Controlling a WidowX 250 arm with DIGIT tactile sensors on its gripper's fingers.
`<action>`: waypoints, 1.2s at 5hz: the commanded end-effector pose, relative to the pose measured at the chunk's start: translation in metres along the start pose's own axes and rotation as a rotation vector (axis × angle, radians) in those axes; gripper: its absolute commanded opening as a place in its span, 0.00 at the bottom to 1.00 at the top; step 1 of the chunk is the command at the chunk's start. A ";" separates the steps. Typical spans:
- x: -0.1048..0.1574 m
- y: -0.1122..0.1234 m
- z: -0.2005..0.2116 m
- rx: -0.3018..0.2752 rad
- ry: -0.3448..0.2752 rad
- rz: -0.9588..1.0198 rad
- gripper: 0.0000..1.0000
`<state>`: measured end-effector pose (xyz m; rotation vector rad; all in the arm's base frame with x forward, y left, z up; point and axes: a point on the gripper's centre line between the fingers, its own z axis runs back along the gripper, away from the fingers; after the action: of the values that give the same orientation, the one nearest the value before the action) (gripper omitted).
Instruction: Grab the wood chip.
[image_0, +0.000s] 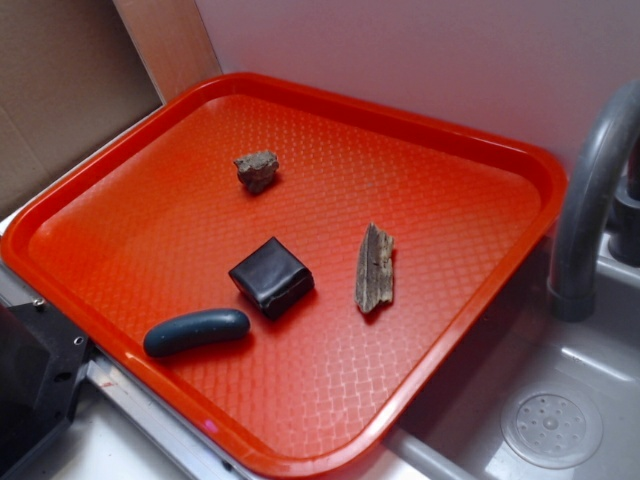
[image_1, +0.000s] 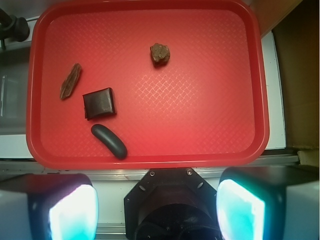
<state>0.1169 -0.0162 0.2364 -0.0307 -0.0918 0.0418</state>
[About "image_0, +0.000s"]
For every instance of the grey rough rock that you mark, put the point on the grey rough rock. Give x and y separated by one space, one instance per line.
256 171

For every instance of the brown cardboard panel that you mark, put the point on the brown cardboard panel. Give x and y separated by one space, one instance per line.
75 74

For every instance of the dark teal sausage-shaped object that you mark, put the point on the dark teal sausage-shaped object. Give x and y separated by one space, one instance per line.
194 330

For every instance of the black square block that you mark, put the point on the black square block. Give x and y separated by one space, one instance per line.
272 278

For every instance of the grey toy faucet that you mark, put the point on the grey toy faucet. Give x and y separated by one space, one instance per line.
603 194

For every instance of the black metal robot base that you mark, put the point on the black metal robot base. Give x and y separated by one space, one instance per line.
43 362

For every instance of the grey plastic sink basin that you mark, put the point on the grey plastic sink basin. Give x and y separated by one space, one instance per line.
527 396

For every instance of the grey-brown wood chip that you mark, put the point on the grey-brown wood chip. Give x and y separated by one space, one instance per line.
374 272

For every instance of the red plastic tray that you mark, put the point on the red plastic tray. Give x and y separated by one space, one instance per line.
148 230

